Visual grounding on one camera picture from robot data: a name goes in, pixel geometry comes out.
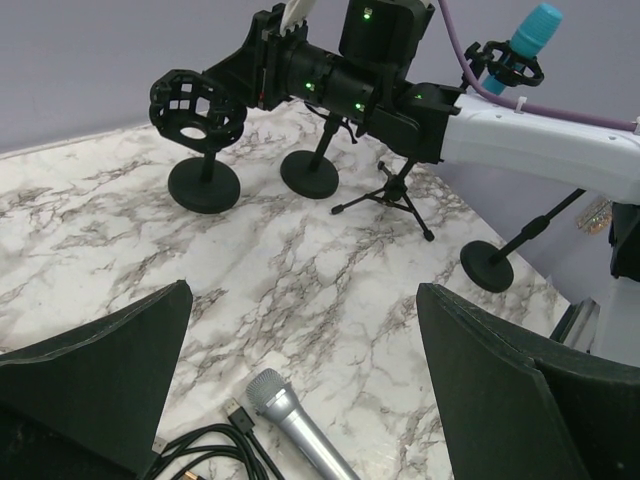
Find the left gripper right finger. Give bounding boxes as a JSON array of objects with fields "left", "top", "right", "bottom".
[{"left": 416, "top": 283, "right": 639, "bottom": 479}]

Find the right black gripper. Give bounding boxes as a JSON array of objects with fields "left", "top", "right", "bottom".
[{"left": 203, "top": 4, "right": 305, "bottom": 111}]

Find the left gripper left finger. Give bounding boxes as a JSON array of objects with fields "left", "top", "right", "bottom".
[{"left": 1, "top": 280, "right": 193, "bottom": 479}]

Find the clip round-base stand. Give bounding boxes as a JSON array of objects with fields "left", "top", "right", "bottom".
[
  {"left": 280, "top": 114, "right": 341, "bottom": 199},
  {"left": 460, "top": 189, "right": 585, "bottom": 294}
]

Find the silver microphone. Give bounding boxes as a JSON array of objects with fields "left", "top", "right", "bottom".
[{"left": 246, "top": 368, "right": 359, "bottom": 480}]

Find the teal microphone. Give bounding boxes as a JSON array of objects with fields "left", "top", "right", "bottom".
[{"left": 482, "top": 3, "right": 564, "bottom": 95}]

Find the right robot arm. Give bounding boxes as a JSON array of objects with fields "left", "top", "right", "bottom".
[{"left": 206, "top": 1, "right": 639, "bottom": 281}]

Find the glitter microphone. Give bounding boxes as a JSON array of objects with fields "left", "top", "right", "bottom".
[{"left": 576, "top": 197, "right": 612, "bottom": 235}]

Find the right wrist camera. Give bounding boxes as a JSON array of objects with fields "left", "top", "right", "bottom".
[{"left": 280, "top": 0, "right": 316, "bottom": 36}]

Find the shock mount round-base stand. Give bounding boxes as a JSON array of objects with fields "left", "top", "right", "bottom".
[{"left": 149, "top": 70, "right": 247, "bottom": 214}]

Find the black coiled cable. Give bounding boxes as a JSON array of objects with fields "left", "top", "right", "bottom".
[{"left": 149, "top": 397, "right": 286, "bottom": 480}]

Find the tripod shock mount stand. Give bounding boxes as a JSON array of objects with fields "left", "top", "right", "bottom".
[{"left": 329, "top": 42, "right": 545, "bottom": 243}]

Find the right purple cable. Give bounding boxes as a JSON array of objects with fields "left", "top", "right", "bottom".
[{"left": 437, "top": 0, "right": 640, "bottom": 135}]

